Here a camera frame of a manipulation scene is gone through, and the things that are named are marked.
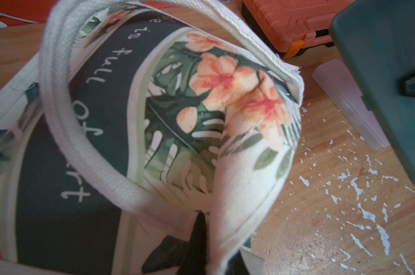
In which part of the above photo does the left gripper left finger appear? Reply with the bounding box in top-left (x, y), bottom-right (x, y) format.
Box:
top-left (176, 212), bottom-right (207, 275)

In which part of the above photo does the translucent plastic pencil box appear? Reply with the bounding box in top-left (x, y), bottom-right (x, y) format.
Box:
top-left (312, 59), bottom-right (390, 150)

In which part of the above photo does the white canvas tote bag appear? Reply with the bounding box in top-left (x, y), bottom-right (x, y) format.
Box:
top-left (0, 1), bottom-right (304, 275)

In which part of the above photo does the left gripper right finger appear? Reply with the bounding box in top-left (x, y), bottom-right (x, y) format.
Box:
top-left (225, 249), bottom-right (250, 275)

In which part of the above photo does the dark green pencil case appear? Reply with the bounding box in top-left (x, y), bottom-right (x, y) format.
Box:
top-left (329, 1), bottom-right (415, 185)

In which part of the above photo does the orange plastic tool case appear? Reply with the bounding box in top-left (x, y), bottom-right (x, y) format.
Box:
top-left (241, 0), bottom-right (353, 58)

